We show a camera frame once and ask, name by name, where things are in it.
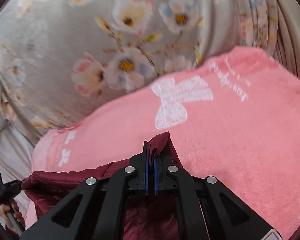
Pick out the person's left hand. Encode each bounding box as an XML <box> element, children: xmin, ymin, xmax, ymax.
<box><xmin>0</xmin><ymin>199</ymin><xmax>26</xmax><ymax>234</ymax></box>

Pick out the silver satin curtain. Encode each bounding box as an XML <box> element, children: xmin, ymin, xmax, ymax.
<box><xmin>0</xmin><ymin>84</ymin><xmax>42</xmax><ymax>182</ymax></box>

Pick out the grey floral bedsheet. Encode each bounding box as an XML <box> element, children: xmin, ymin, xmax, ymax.
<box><xmin>0</xmin><ymin>0</ymin><xmax>278</xmax><ymax>141</ymax></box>

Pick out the pink fleece blanket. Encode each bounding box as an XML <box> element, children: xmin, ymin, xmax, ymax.
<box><xmin>32</xmin><ymin>47</ymin><xmax>300</xmax><ymax>239</ymax></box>

